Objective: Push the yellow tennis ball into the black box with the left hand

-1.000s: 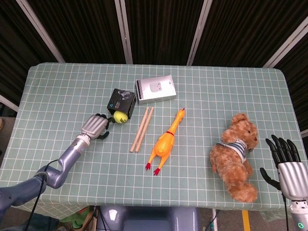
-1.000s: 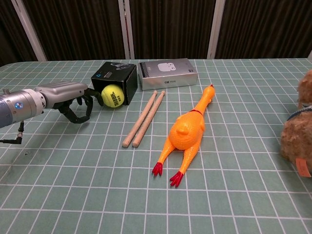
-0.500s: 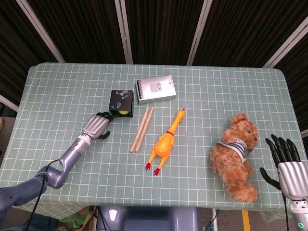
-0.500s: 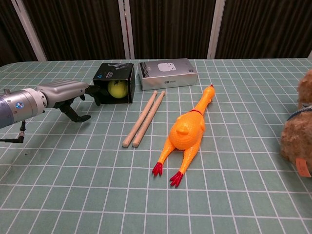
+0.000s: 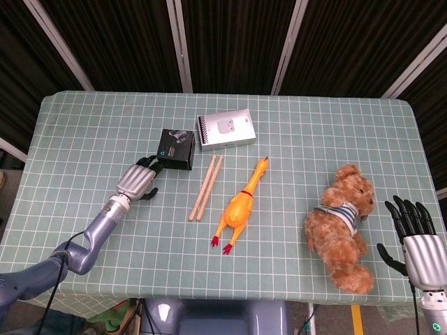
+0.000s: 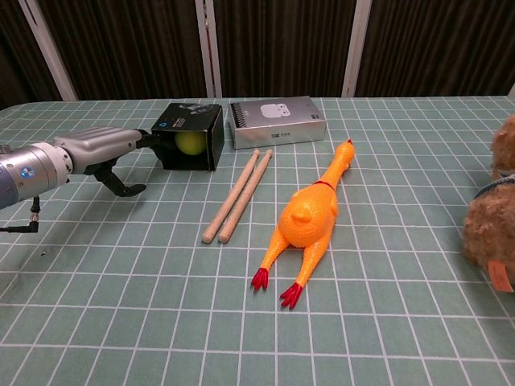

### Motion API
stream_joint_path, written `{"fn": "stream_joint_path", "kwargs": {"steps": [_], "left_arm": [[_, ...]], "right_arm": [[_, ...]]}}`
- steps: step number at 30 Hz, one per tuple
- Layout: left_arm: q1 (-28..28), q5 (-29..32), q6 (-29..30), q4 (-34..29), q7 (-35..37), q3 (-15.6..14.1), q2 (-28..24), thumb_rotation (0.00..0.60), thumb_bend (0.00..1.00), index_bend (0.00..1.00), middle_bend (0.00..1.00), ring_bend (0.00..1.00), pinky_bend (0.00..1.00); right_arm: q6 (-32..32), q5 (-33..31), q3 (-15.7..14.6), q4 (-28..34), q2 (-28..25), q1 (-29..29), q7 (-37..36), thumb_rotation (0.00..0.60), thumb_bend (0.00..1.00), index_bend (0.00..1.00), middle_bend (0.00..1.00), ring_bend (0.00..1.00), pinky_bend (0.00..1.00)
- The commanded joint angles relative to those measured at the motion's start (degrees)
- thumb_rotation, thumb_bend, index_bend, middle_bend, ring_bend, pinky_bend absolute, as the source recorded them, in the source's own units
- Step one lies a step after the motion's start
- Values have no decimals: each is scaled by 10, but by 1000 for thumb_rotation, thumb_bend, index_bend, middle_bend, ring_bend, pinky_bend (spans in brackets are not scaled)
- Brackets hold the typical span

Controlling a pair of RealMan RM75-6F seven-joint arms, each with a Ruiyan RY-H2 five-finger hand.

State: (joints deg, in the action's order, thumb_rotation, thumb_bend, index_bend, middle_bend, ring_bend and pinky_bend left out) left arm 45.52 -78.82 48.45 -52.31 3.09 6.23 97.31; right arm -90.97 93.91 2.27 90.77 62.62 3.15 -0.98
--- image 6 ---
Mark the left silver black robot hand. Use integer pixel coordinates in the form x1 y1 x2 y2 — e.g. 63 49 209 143
53 125 162 198

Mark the yellow tennis ball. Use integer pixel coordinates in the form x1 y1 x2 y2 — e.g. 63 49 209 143
174 133 206 156

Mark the black cardboard box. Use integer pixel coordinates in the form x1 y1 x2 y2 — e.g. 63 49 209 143
150 102 225 173

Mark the silver earbuds box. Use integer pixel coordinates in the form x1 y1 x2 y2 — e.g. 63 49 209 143
228 95 328 150

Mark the dark ribbed partition panel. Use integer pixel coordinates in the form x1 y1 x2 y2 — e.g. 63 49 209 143
38 0 208 101
356 0 515 97
212 0 357 99
0 0 64 109

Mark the wooden drumstick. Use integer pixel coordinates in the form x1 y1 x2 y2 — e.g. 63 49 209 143
201 149 262 244
218 149 274 244

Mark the green checked tablecloth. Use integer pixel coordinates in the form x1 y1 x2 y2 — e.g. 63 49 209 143
0 95 515 386

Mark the orange rubber chicken toy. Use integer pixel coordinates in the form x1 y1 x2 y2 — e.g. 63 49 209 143
251 138 357 310

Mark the brown teddy bear striped shirt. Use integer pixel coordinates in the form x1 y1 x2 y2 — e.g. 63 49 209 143
461 114 515 294

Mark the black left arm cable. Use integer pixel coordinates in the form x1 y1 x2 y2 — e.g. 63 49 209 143
0 195 41 235

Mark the white partition post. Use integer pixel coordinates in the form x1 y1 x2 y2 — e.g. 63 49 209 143
342 0 372 97
194 0 223 99
18 0 79 102

